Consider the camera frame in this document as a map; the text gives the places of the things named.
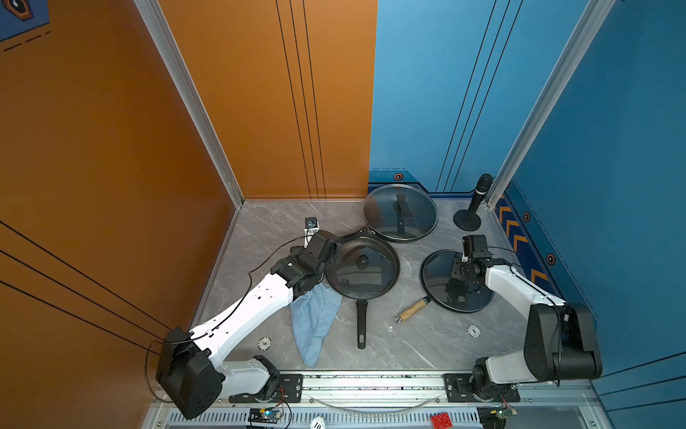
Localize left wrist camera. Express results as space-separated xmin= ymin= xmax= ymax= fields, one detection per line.
xmin=304 ymin=216 xmax=320 ymax=247

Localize red perforated block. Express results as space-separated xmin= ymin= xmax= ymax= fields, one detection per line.
xmin=430 ymin=413 xmax=453 ymax=429

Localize glass lid of pan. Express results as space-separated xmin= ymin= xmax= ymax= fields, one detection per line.
xmin=421 ymin=249 xmax=494 ymax=313

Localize glass lid on rear pan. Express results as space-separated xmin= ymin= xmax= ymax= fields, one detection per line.
xmin=363 ymin=184 xmax=439 ymax=241

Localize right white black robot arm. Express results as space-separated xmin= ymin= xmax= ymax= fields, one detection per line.
xmin=461 ymin=235 xmax=603 ymax=401

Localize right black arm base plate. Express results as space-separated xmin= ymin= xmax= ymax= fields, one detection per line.
xmin=443 ymin=373 xmax=521 ymax=403

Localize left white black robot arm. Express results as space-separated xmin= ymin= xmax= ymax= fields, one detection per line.
xmin=155 ymin=231 xmax=340 ymax=419

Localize black frying pan long handle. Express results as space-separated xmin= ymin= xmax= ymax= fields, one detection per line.
xmin=324 ymin=235 xmax=402 ymax=350

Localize left white round marker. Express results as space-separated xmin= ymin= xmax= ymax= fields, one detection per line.
xmin=257 ymin=337 xmax=273 ymax=351

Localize aluminium front rail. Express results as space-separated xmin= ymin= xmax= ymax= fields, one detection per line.
xmin=152 ymin=369 xmax=601 ymax=409

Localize light blue microfibre cloth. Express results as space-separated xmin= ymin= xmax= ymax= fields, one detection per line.
xmin=289 ymin=283 xmax=342 ymax=368

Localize white round marker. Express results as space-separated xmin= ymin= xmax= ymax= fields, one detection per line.
xmin=257 ymin=337 xmax=273 ymax=351
xmin=467 ymin=325 xmax=481 ymax=338

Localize right circuit board with wires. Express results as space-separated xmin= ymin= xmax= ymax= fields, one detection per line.
xmin=491 ymin=403 xmax=518 ymax=420

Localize glass lid on frying pan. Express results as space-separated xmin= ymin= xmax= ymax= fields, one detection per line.
xmin=329 ymin=238 xmax=398 ymax=297

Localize black microphone on stand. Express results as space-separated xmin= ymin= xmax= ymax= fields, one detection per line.
xmin=453 ymin=173 xmax=493 ymax=232

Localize right white round marker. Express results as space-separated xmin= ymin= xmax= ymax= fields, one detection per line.
xmin=467 ymin=325 xmax=481 ymax=338

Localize flat black pan wooden handle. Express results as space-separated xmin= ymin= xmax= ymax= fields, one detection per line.
xmin=394 ymin=248 xmax=495 ymax=325

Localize small green circuit board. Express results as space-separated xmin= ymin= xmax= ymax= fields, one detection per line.
xmin=247 ymin=408 xmax=284 ymax=428

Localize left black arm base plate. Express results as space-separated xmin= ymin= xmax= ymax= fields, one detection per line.
xmin=229 ymin=374 xmax=303 ymax=404

